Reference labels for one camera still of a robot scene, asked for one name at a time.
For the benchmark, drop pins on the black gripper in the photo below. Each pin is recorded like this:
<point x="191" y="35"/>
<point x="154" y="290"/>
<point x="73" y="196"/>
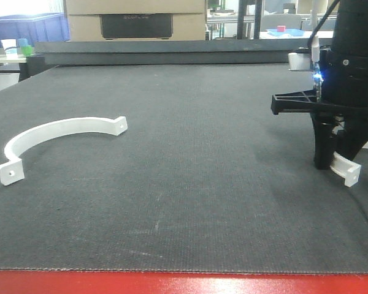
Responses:
<point x="340" y="87"/>

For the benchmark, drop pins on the white PVC clamp with stub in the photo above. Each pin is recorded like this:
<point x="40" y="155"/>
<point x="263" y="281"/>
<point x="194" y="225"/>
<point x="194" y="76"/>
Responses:
<point x="348" y="170"/>

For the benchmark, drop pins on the large white PVC clamp half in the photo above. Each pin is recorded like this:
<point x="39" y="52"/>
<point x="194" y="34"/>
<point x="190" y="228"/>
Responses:
<point x="12" y="171"/>

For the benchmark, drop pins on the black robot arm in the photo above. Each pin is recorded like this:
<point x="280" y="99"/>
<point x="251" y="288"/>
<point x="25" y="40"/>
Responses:
<point x="350" y="36"/>

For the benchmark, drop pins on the flat blue tray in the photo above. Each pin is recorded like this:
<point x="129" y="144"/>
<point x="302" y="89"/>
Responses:
<point x="286" y="32"/>

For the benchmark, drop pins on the dark foam board stack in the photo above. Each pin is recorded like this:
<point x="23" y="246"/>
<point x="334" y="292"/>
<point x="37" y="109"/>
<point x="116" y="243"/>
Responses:
<point x="114" y="53"/>

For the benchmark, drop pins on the black textured table mat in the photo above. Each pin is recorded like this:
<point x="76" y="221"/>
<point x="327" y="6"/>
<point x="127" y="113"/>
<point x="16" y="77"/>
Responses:
<point x="205" y="178"/>

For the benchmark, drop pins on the black case in box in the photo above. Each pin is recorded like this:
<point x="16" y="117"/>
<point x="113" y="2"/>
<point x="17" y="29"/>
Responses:
<point x="145" y="26"/>

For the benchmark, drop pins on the stacked cardboard box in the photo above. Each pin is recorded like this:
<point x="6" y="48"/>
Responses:
<point x="189" y="17"/>

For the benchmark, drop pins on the large blue plastic crate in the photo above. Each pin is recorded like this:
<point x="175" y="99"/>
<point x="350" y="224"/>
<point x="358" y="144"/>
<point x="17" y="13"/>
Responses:
<point x="45" y="27"/>

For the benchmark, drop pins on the green plastic cup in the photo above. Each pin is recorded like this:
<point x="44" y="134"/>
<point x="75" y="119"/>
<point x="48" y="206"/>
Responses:
<point x="27" y="50"/>

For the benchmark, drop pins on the white paper cup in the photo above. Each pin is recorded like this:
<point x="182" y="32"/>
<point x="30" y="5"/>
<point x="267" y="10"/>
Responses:
<point x="10" y="48"/>

